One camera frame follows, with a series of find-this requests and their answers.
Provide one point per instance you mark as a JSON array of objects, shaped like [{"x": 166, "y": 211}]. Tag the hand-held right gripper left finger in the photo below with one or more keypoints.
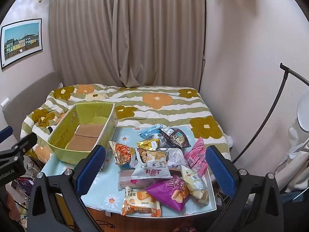
[{"x": 91, "y": 171}]

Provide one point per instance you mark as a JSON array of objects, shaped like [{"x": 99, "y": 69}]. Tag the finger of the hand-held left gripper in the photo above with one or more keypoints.
[
  {"x": 6, "y": 132},
  {"x": 26, "y": 141}
]

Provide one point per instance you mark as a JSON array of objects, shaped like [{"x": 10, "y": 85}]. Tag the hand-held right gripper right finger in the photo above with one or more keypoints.
[{"x": 221, "y": 171}]

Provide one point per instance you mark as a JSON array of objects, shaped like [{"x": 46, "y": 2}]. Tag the pink striped snack packet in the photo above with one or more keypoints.
[{"x": 196, "y": 158}]

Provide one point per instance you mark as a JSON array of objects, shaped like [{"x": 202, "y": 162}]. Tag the cream chips packet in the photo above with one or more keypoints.
[{"x": 195, "y": 186}]

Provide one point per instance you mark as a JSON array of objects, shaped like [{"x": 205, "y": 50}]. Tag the orange striped chips packet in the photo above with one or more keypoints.
[{"x": 120, "y": 153}]

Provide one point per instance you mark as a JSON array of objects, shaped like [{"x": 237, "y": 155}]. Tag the green cardboard box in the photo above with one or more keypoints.
[{"x": 67, "y": 128}]

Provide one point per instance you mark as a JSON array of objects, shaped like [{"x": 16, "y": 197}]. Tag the white snack packet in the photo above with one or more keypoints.
[{"x": 175, "y": 158}]

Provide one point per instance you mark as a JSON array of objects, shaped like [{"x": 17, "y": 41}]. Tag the dark brown snack packet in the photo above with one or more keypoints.
[{"x": 177, "y": 137}]

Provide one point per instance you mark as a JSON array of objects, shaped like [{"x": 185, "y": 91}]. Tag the purple chips packet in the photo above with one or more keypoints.
[{"x": 166, "y": 193}]

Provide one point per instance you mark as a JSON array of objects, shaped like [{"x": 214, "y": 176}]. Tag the orange cake packet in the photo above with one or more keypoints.
[{"x": 140, "y": 205}]

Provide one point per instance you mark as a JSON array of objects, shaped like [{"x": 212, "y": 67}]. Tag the silver snack packet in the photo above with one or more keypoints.
[{"x": 152, "y": 171}]

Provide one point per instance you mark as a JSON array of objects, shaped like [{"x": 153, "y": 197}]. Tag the yellow gold snack packet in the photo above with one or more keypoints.
[{"x": 147, "y": 144}]

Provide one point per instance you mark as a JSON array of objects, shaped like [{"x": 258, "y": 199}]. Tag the blue snack packet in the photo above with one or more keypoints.
[{"x": 149, "y": 132}]

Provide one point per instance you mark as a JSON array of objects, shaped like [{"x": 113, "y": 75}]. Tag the person's left hand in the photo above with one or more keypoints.
[{"x": 10, "y": 205}]

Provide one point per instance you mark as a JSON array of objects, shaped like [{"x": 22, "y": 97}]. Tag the light blue daisy tablecloth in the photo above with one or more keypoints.
[{"x": 108, "y": 181}]

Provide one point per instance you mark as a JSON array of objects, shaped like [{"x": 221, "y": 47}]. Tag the grey padded headboard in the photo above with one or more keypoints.
[{"x": 29, "y": 94}]

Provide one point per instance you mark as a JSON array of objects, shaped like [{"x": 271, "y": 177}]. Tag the white fabric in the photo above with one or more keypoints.
[{"x": 297, "y": 164}]

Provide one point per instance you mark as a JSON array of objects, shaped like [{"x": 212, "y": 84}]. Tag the black curved lamp stand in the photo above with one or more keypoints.
[{"x": 270, "y": 111}]

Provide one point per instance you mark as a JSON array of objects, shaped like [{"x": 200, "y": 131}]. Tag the floral striped blanket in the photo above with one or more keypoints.
[{"x": 157, "y": 111}]

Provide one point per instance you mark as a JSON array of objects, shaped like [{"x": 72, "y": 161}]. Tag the white round lamp head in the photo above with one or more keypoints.
[{"x": 303, "y": 116}]

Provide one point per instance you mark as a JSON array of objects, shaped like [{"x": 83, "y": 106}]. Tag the beige curtain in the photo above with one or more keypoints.
[{"x": 96, "y": 29}]

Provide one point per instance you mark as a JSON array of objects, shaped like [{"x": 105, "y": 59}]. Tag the white wall switch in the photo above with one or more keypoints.
[{"x": 4, "y": 102}]

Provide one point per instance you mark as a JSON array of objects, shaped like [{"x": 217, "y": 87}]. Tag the framed wall poster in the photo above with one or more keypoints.
[{"x": 21, "y": 41}]

